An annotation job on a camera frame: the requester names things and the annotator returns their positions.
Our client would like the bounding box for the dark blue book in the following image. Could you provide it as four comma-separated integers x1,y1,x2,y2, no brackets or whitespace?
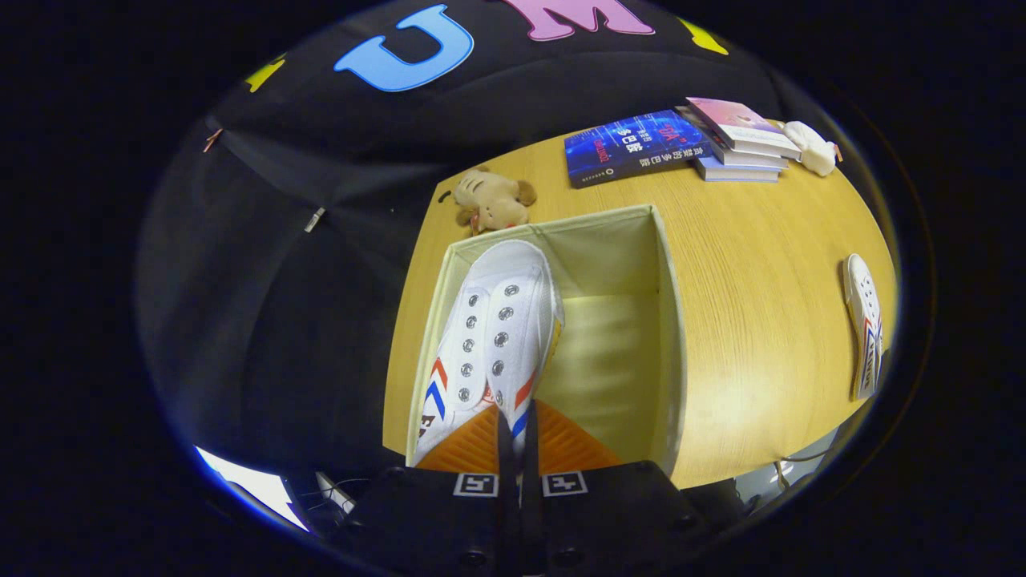
563,110,714,190

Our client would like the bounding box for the white plush toy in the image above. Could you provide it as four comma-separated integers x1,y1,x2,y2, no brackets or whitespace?
782,120,842,177

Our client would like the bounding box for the beige plush dog toy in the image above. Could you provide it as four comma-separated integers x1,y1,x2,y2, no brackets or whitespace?
453,167,538,235

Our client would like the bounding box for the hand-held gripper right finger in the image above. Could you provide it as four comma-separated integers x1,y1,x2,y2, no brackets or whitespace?
521,399,714,577

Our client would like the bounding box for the light blue book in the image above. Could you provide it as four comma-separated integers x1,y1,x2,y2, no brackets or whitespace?
696,156,781,184

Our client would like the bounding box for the white book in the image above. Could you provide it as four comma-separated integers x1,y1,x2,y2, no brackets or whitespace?
677,107,790,171

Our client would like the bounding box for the brown fabric storage box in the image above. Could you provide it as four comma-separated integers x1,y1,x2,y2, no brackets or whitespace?
405,204,689,486

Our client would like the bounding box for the white shoe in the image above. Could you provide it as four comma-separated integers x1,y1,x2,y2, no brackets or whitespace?
410,239,566,467
843,253,885,400

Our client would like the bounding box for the pink cover book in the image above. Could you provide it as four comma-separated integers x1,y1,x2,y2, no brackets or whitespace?
685,97,802,159

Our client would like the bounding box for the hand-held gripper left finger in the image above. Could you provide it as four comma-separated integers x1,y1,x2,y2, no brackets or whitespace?
345,405,518,577

